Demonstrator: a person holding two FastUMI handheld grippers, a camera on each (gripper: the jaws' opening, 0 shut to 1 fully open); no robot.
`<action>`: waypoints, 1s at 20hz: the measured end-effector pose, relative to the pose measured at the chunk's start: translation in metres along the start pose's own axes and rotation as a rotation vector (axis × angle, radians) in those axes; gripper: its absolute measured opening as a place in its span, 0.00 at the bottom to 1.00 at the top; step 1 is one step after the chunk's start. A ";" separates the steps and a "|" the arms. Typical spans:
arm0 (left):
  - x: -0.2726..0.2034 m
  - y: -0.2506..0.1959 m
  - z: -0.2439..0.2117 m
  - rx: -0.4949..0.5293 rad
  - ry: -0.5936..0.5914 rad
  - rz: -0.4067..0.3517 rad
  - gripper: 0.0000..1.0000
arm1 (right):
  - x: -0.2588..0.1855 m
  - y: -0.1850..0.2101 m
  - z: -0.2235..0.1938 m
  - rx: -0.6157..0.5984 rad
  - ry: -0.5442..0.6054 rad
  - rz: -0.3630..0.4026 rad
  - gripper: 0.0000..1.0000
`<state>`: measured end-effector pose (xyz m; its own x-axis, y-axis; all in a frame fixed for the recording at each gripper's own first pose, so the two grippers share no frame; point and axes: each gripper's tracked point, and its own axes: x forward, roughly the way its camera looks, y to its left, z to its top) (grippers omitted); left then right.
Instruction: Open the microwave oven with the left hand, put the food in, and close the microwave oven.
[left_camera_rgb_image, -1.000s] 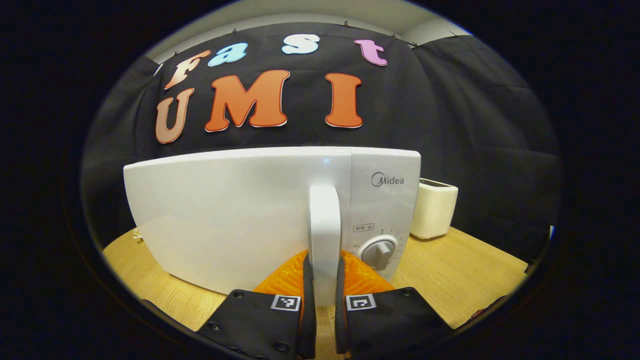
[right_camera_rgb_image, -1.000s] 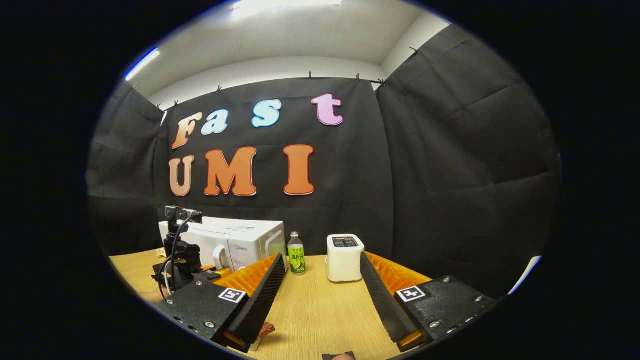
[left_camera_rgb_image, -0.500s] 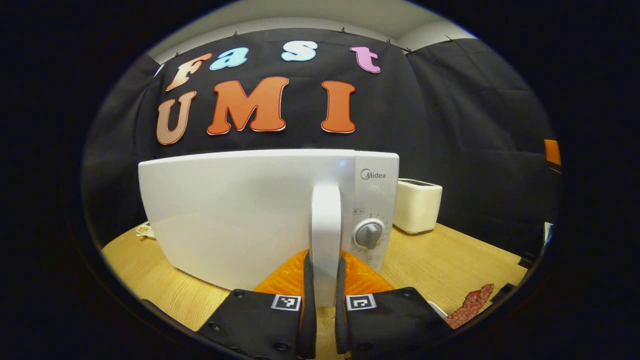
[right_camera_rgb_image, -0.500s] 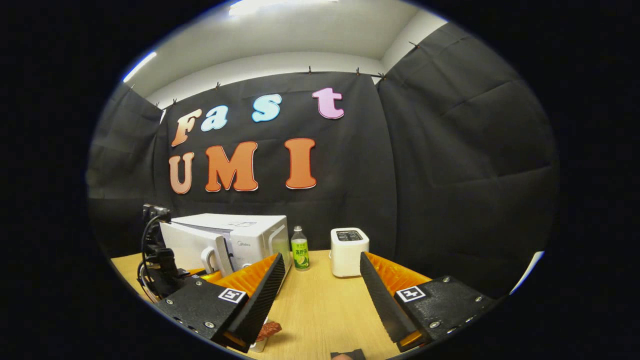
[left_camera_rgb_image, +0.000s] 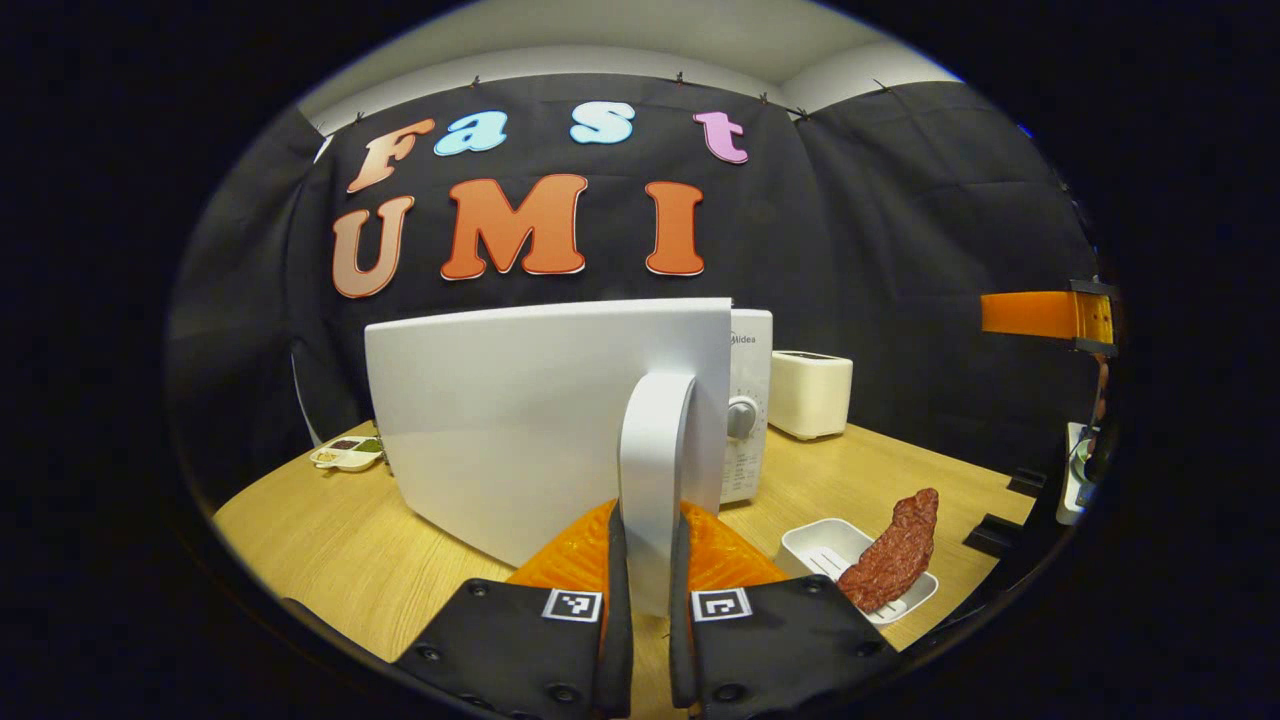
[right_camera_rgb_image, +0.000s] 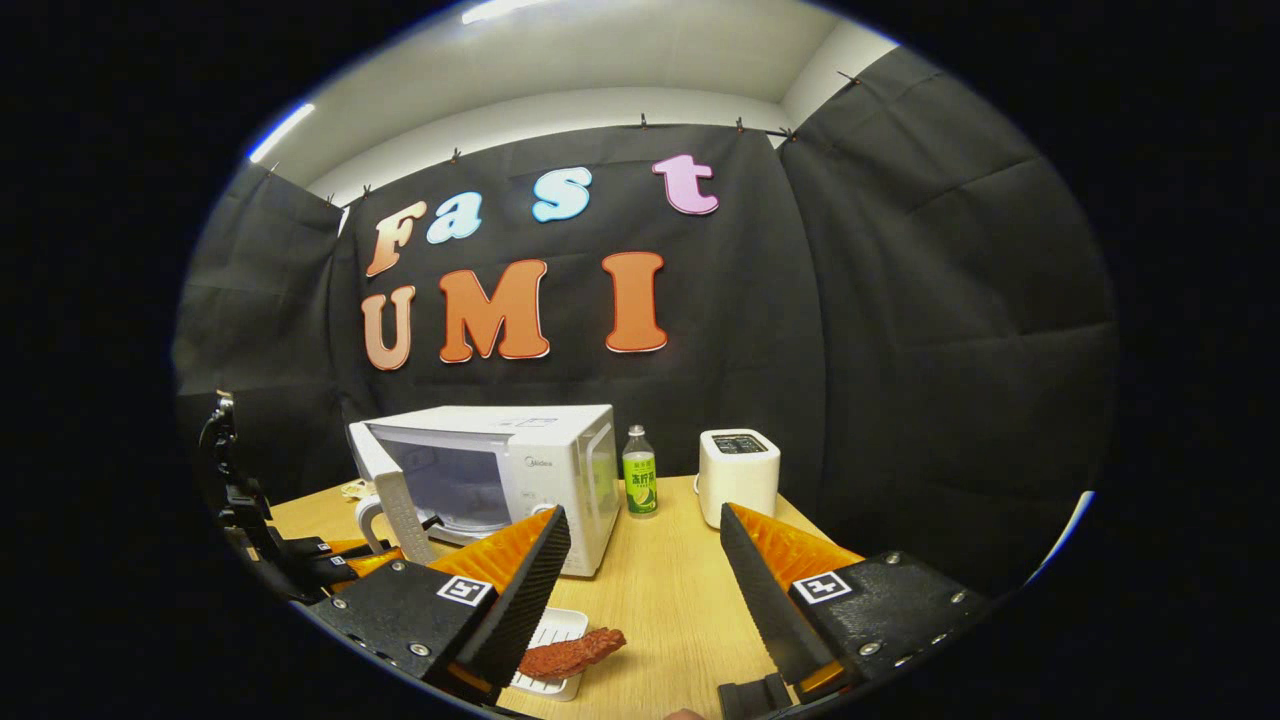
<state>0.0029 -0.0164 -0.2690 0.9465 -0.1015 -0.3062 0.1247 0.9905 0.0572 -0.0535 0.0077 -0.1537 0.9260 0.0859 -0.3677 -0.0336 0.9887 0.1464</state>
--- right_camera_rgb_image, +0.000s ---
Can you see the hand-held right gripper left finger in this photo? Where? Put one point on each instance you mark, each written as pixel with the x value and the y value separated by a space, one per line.
pixel 520 610

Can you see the black backdrop cloth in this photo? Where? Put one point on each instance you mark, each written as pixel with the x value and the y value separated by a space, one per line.
pixel 900 350

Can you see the reddish-brown meat piece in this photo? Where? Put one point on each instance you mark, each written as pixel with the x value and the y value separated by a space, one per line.
pixel 570 655

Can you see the white ribbed tray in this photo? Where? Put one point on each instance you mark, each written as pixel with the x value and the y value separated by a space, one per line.
pixel 560 625

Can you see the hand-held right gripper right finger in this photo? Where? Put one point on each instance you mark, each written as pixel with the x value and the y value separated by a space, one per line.
pixel 765 610

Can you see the white toaster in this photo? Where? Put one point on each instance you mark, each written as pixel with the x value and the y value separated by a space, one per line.
pixel 738 485

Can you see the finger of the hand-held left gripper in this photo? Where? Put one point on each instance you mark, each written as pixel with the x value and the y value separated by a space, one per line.
pixel 315 548
pixel 360 565

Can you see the white microwave oven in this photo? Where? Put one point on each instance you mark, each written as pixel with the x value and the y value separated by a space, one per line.
pixel 545 470

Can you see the green label drink bottle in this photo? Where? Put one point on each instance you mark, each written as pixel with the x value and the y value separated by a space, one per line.
pixel 640 490

